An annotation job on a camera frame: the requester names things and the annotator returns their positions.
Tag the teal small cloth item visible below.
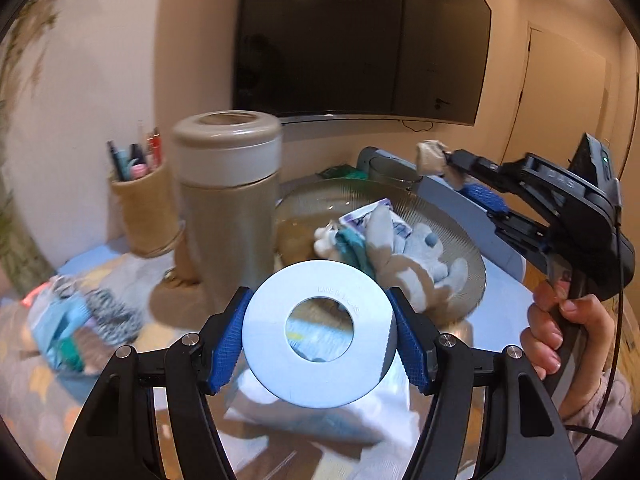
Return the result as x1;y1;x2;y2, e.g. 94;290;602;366
52;337;87;372

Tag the grey plush toy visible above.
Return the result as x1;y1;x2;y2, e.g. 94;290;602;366
367;207;471;311

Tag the ribbed glass plate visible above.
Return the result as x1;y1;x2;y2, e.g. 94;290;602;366
272;178;488;326

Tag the white ring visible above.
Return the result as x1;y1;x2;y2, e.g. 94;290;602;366
241;259;401;408

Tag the beige pen holder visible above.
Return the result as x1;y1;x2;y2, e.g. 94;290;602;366
109;157;187;258

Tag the beige thermos bottle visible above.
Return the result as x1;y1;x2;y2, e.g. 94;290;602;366
171;110;283;311

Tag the beige door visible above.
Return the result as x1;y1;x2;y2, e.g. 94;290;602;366
502;22;613;181

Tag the black cable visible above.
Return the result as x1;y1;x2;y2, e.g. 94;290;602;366
567;177;628;446

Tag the person's right forearm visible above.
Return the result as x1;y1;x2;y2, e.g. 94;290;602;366
557;372;633;441

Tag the blue face mask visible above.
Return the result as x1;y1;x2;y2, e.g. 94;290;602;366
27;280;93;361

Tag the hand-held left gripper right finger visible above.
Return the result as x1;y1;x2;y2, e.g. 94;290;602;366
385;286;583;480

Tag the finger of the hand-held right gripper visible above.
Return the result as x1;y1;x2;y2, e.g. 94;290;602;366
462;182;551;271
447;149;531;183

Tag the black wall television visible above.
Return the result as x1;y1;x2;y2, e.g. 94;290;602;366
231;0;493;127

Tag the black white striped scrunchie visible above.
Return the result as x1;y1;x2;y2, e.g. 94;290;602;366
82;287;146;348

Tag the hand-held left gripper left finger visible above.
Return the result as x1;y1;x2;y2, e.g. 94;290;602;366
55;286;253;480

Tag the green packet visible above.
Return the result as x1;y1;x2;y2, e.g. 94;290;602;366
317;165;368;181

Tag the person's right hand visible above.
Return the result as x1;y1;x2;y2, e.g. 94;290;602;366
520;280;617;411

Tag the bunch of pens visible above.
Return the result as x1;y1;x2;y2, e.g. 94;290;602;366
106;120;163;182

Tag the small beige figurine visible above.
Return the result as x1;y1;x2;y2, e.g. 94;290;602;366
416;139;463;188

